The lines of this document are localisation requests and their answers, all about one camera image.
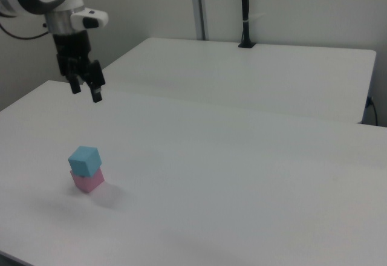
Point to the black camera stand pole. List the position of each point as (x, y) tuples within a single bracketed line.
[(245, 12)]

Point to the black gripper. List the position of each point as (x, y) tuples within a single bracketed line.
[(74, 54)]

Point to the blue cube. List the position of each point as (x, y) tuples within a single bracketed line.
[(84, 161)]

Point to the grey metal partition post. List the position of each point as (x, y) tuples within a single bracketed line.
[(199, 6)]

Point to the pink cube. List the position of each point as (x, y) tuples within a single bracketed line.
[(89, 182)]

